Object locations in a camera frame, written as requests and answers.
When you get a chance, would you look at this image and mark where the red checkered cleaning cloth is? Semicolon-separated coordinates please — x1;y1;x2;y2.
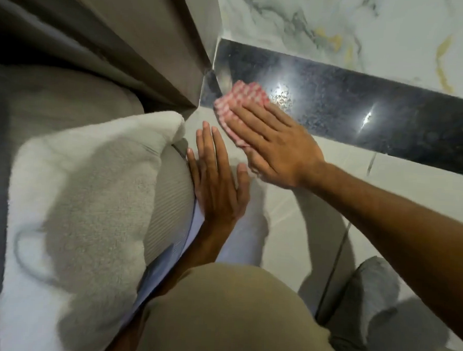
211;79;272;150

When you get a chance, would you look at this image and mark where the beige upholstered bed frame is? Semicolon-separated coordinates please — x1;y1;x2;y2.
0;0;226;112

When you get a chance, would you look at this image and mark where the black polished stone skirting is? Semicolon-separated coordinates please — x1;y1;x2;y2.
195;37;463;179

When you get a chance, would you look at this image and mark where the person's left forearm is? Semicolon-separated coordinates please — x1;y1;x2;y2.
112;214;238;351

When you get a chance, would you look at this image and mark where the person's right hand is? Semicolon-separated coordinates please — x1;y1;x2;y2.
222;101;329;192

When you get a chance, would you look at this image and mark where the grey ribbed cushion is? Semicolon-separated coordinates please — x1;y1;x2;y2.
143;136;201;270

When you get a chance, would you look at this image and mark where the white fluffy blanket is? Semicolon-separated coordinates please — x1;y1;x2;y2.
0;102;187;351

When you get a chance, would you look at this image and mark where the person's left leg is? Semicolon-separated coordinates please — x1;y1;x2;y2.
136;259;352;351

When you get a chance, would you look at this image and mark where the pale blue sheet edge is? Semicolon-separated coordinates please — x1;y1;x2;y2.
130;205;208;325

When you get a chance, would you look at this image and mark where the person's left hand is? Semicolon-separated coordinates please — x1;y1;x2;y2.
182;119;255;227

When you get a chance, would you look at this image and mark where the person's right forearm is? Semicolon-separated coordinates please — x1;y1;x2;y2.
294;160;463;346

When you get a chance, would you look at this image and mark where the grey bed sheet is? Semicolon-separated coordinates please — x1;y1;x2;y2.
0;61;146;317

